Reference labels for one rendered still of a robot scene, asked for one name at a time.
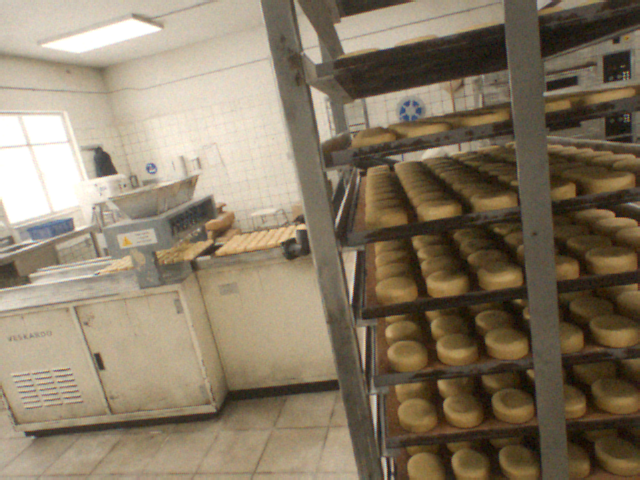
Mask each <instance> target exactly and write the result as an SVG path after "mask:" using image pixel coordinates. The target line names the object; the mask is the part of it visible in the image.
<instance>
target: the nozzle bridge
mask: <svg viewBox="0 0 640 480"><path fill-rule="evenodd" d="M198 205H200V206H201V208H202V215H201V216H200V217H198V218H199V221H198V222H196V220H195V219H194V220H195V225H192V222H191V221H190V224H191V227H190V228H188V227H187V225H186V228H187V230H183V227H181V228H182V233H179V231H178V230H177V234H178V235H176V236H174V234H173V231H172V225H171V224H172V223H174V226H175V227H176V229H177V223H176V220H179V219H178V217H179V218H180V220H181V217H183V215H184V216H185V215H188V214H187V212H188V213H189V215H190V213H192V211H191V210H190V209H192V210H193V212H194V211H196V209H195V208H194V207H196V208H197V210H198V214H199V215H200V214H201V209H200V207H199V206H198ZM189 208H190V209H189ZM185 210H186V211H187V212H185ZM180 213H182V214H183V215H182V214H180ZM196 213H197V211H196ZM175 215H177V216H178V217H176V216H175ZM192 215H193V213H192ZM218 217H219V216H218V212H217V208H216V204H215V200H214V197H213V194H207V195H201V196H196V197H193V199H192V200H189V201H187V202H185V203H183V204H180V205H178V206H176V207H174V208H172V209H169V210H167V211H165V212H163V213H160V214H158V215H153V217H147V218H141V219H136V220H130V219H129V218H128V219H125V220H123V221H120V222H118V223H115V224H113V225H110V226H108V227H105V228H103V229H102V232H103V235H104V238H105V241H106V244H107V247H108V251H109V254H110V257H111V259H115V258H121V257H127V256H130V258H131V261H132V264H133V267H134V270H135V274H136V277H137V280H138V283H139V286H140V289H143V288H150V287H157V286H162V285H163V284H164V283H165V282H164V278H163V275H162V272H161V268H160V265H159V262H158V258H157V255H156V252H157V251H163V250H169V249H172V248H173V247H175V245H174V244H175V243H177V242H178V241H180V240H181V239H183V238H185V237H186V236H188V235H189V234H191V233H193V232H194V231H196V230H197V229H199V228H200V227H201V228H202V233H200V234H199V232H198V236H195V235H194V238H193V239H191V238H190V241H189V242H190V244H191V243H198V242H206V241H209V239H208V235H207V231H206V227H205V223H207V222H208V221H210V220H212V219H217V218H218ZM183 218H184V217H183ZM181 221H182V220H181Z"/></svg>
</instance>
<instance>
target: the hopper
mask: <svg viewBox="0 0 640 480"><path fill-rule="evenodd" d="M198 177H199V174H198V175H192V176H187V177H182V178H177V179H172V180H166V181H161V182H156V183H153V184H150V185H146V186H143V187H139V188H136V189H133V190H129V191H126V192H122V193H119V194H116V195H112V196H109V197H108V198H106V199H107V200H109V201H110V202H111V203H112V204H113V205H115V206H116V207H117V208H118V209H119V210H120V211H121V212H122V213H124V214H125V215H126V216H127V217H128V218H129V219H130V220H136V219H141V218H147V217H153V215H158V214H160V213H163V212H165V211H167V210H169V209H172V208H174V207H176V206H178V205H180V204H183V203H185V202H187V201H189V200H192V199H193V195H194V191H195V188H196V184H197V180H198ZM169 183H170V184H169ZM165 184H167V185H165ZM158 185H164V186H161V187H157V188H153V187H155V186H158Z"/></svg>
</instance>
